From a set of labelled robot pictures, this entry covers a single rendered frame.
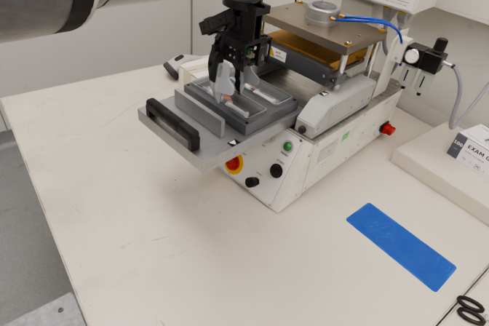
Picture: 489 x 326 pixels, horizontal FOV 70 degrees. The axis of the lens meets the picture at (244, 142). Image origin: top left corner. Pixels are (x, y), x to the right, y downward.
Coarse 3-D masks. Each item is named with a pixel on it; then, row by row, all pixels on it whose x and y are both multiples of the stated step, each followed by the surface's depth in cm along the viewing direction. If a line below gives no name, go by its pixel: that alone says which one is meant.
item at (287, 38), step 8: (272, 32) 91; (280, 32) 92; (288, 32) 93; (280, 40) 88; (288, 40) 88; (296, 40) 88; (304, 40) 89; (296, 48) 84; (304, 48) 85; (312, 48) 85; (320, 48) 86; (312, 56) 82; (320, 56) 82; (328, 56) 82; (336, 56) 83; (352, 56) 85; (360, 56) 88; (328, 64) 80; (336, 64) 81; (352, 64) 87
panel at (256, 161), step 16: (272, 144) 83; (240, 160) 89; (256, 160) 86; (272, 160) 83; (288, 160) 80; (240, 176) 89; (256, 176) 86; (272, 176) 83; (256, 192) 86; (272, 192) 83
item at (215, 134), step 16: (176, 96) 74; (144, 112) 73; (176, 112) 74; (192, 112) 72; (208, 112) 68; (160, 128) 69; (208, 128) 70; (224, 128) 67; (272, 128) 73; (176, 144) 67; (208, 144) 66; (224, 144) 67; (240, 144) 68; (256, 144) 72; (192, 160) 65; (208, 160) 63; (224, 160) 66
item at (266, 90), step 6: (234, 72) 83; (234, 78) 81; (246, 84) 79; (252, 84) 79; (258, 84) 80; (264, 84) 80; (270, 84) 80; (258, 90) 77; (264, 90) 78; (270, 90) 78; (276, 90) 78; (264, 96) 76; (270, 96) 76; (276, 96) 76; (282, 96) 76; (288, 96) 77; (276, 102) 74
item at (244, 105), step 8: (192, 80) 78; (200, 80) 79; (208, 80) 79; (208, 88) 76; (224, 96) 74; (232, 96) 74; (240, 96) 75; (232, 104) 72; (240, 104) 72; (248, 104) 72; (256, 104) 73; (240, 112) 70; (248, 112) 70; (256, 112) 70
